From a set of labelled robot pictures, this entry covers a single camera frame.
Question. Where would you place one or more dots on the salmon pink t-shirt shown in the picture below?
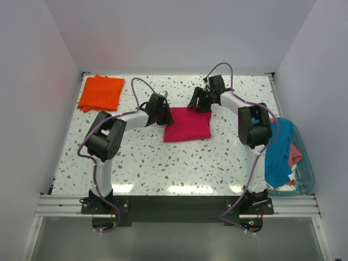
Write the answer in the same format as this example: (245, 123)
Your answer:
(294, 156)

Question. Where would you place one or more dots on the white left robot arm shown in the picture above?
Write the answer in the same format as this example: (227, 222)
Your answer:
(104, 137)

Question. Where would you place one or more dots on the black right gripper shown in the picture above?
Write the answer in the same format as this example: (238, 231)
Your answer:
(202, 107)

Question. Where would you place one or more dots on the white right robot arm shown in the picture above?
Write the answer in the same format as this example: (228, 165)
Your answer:
(254, 132)

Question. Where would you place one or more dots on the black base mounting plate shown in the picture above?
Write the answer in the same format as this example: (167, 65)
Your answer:
(124, 211)

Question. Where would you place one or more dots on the aluminium frame rail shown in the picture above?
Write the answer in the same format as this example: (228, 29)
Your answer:
(280, 207)

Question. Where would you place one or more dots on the white t-shirt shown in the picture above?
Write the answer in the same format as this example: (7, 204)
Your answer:
(289, 186)

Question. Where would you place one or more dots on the folded orange t-shirt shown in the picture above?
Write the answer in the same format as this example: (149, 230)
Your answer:
(101, 93)

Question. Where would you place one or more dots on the blue t-shirt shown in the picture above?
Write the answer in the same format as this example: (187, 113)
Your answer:
(277, 169)

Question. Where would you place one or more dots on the teal plastic laundry basket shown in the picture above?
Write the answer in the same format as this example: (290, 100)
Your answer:
(304, 174)

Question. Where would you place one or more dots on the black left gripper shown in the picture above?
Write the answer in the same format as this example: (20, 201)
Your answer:
(168, 119)

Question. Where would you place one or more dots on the magenta pink t-shirt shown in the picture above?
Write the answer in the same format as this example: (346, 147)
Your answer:
(188, 125)

